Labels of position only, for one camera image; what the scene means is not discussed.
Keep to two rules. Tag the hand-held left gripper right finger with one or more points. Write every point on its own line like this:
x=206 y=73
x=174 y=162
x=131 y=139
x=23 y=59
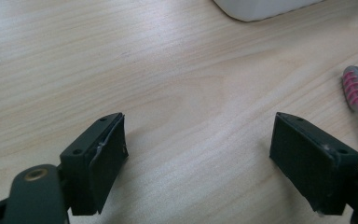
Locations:
x=307 y=158

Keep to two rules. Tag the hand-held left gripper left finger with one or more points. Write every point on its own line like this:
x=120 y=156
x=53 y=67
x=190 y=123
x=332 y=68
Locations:
x=101 y=165

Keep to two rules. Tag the white container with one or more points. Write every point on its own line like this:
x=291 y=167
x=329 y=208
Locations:
x=261 y=7

